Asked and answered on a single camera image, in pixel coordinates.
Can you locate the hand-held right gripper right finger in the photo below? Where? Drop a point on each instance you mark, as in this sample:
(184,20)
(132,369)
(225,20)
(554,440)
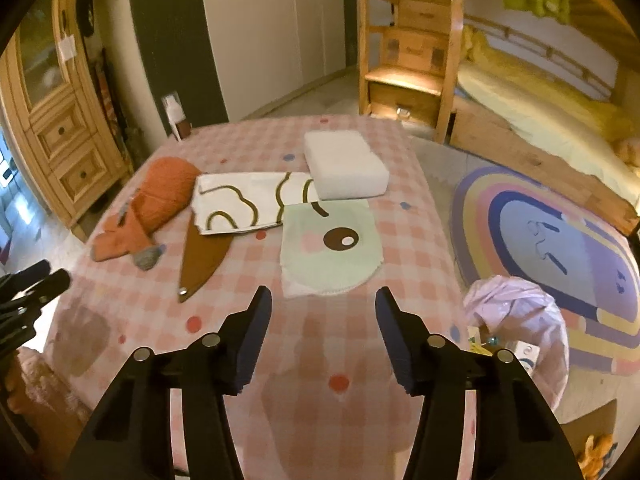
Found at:
(395,345)

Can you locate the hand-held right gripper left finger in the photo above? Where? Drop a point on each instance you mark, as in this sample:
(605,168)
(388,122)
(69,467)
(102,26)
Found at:
(252,345)

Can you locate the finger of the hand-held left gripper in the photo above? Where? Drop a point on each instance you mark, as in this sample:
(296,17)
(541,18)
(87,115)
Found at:
(30,271)
(50,282)

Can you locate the bin with pink bag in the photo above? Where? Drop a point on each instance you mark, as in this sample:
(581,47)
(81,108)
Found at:
(520,310)

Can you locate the table with pink checked cloth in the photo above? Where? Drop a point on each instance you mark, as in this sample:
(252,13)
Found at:
(325,320)

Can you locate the green round face cloth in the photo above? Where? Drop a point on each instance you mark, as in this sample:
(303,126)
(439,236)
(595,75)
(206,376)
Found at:
(310,265)

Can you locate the brown triangular flap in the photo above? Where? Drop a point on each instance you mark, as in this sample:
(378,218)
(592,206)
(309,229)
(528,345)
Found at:
(202,255)

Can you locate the orange knitted cloth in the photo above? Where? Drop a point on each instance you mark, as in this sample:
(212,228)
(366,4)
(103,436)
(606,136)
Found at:
(160,190)

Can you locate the wooden glass-door cabinet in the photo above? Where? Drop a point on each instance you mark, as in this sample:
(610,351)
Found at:
(65,130)

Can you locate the white cloth with brown squiggle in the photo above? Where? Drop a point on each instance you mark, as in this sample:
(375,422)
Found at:
(220,200)

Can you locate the rainbow oval rug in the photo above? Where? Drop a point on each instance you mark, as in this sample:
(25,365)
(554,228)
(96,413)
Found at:
(540,240)

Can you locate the white foam block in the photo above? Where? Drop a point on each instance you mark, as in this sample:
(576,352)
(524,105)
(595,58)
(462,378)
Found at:
(345,165)

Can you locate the white spray bottle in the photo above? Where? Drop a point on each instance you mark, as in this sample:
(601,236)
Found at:
(176,115)

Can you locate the orange plush toy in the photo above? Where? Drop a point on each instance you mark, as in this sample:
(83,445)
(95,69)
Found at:
(595,452)

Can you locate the white paper note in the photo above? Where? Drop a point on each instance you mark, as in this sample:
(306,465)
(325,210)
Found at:
(66,46)

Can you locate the wooden bunk bed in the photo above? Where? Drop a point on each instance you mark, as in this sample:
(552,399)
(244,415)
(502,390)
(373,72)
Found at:
(530,160)

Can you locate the black hanging item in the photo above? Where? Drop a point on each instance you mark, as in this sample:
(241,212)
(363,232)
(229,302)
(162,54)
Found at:
(89,10)

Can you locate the pale yellow mattress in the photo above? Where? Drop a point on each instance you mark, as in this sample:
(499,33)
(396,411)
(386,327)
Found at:
(540,115)

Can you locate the black wardrobe panel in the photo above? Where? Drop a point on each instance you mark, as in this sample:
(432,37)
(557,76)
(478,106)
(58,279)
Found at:
(175,35)

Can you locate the wooden staircase with drawers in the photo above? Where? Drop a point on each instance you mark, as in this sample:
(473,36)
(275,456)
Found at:
(410,50)

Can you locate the tan plush toy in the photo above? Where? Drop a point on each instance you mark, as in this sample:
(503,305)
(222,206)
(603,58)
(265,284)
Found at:
(627,152)

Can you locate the yellow blanket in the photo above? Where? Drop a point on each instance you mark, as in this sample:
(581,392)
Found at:
(590,110)

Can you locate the white wardrobe with round holes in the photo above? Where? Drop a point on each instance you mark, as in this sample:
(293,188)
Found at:
(270,25)

